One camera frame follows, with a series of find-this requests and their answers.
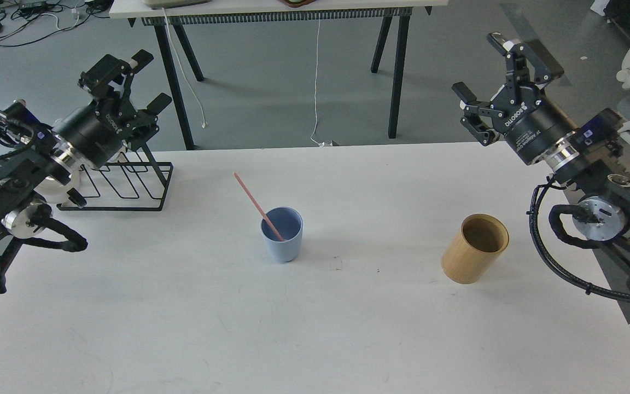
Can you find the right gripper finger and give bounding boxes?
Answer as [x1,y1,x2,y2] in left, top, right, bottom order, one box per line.
[452,82,506,146]
[487,32,564,102]

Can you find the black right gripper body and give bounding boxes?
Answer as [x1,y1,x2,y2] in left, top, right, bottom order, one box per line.
[490,88,580,167]

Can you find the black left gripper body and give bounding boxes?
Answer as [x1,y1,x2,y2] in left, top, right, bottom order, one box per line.
[52,102,130,168]

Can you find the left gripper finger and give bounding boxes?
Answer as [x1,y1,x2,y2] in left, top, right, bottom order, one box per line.
[78,50,154,110]
[124,93,172,152]

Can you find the blue plastic cup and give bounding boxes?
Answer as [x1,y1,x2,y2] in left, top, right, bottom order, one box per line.
[260,207,304,263]

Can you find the pink chopstick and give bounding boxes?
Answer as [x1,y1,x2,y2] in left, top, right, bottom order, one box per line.
[232,172,285,242]

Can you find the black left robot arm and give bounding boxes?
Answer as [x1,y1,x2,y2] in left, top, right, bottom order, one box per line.
[0,50,173,294]

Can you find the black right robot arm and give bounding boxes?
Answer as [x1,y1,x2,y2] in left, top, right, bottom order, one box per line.
[452,32,630,303]

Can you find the background table black legs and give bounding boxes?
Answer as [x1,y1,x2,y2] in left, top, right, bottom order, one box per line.
[108,0,450,150]

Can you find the bamboo cylinder holder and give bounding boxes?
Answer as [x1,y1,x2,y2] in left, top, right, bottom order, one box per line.
[441,213,510,285]

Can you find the black wire dish rack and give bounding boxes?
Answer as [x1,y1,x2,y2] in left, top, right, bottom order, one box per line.
[57,149,173,212]

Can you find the white thick hanging cable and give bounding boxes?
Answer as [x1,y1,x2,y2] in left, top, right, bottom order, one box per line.
[161,8,208,130]

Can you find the floor cables and power strip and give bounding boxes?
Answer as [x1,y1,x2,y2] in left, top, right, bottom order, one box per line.
[0,0,113,58]

